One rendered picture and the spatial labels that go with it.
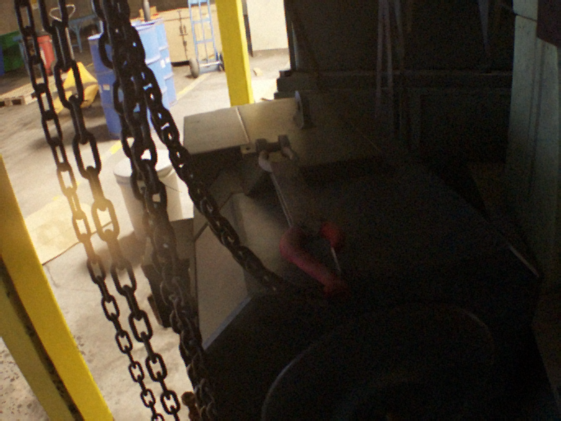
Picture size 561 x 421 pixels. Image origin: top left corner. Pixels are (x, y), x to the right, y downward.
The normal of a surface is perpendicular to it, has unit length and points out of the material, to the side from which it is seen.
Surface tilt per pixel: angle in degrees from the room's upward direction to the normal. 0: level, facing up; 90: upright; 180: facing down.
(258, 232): 0
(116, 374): 0
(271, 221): 0
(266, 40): 90
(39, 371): 90
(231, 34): 90
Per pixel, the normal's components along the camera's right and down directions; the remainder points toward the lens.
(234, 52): -0.19, 0.49
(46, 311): 0.97, 0.00
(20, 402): -0.11, -0.87
